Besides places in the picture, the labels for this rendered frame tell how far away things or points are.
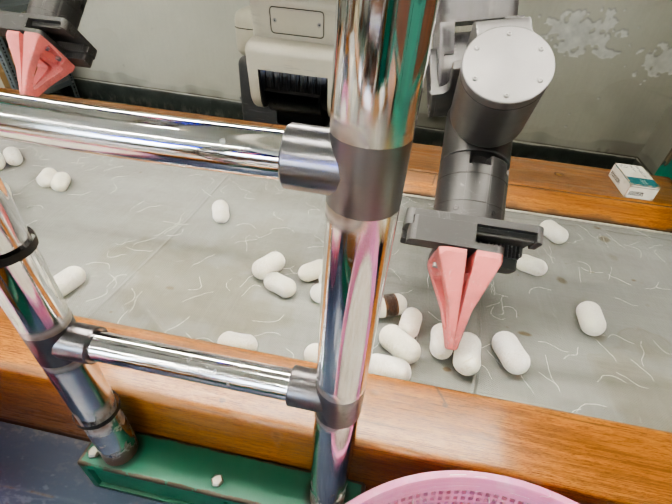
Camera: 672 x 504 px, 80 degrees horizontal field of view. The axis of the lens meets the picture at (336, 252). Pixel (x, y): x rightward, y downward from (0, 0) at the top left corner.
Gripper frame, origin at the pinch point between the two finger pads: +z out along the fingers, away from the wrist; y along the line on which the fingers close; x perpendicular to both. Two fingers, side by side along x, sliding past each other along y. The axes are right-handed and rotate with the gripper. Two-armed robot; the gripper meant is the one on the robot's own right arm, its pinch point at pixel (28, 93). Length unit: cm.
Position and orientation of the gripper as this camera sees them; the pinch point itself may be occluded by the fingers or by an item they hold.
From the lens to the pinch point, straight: 69.9
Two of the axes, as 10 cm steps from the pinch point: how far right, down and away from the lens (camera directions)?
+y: 9.8, 1.7, -1.0
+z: -1.8, 9.7, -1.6
